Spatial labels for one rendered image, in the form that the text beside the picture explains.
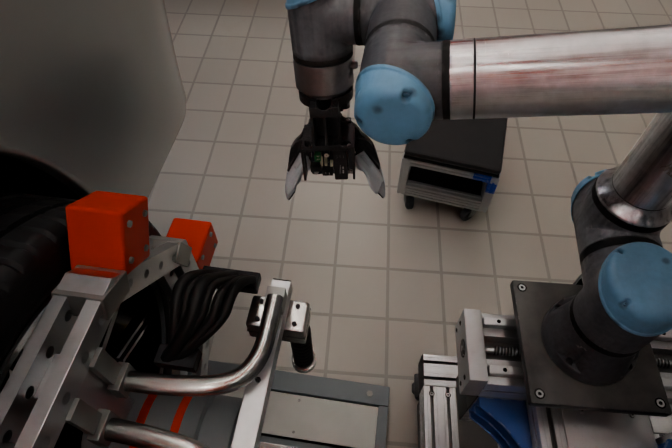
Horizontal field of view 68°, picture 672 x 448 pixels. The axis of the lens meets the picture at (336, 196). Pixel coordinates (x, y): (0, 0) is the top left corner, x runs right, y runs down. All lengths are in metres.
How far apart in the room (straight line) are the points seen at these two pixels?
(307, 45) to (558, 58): 0.28
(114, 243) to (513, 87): 0.49
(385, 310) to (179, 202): 0.96
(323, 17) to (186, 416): 0.56
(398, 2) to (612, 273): 0.47
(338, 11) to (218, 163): 1.73
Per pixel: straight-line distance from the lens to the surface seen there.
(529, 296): 1.00
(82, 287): 0.67
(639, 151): 0.80
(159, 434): 0.69
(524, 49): 0.48
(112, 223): 0.67
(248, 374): 0.68
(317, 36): 0.59
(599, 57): 0.48
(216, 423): 0.78
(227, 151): 2.30
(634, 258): 0.82
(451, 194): 1.94
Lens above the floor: 1.65
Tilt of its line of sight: 53 degrees down
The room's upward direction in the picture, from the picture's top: straight up
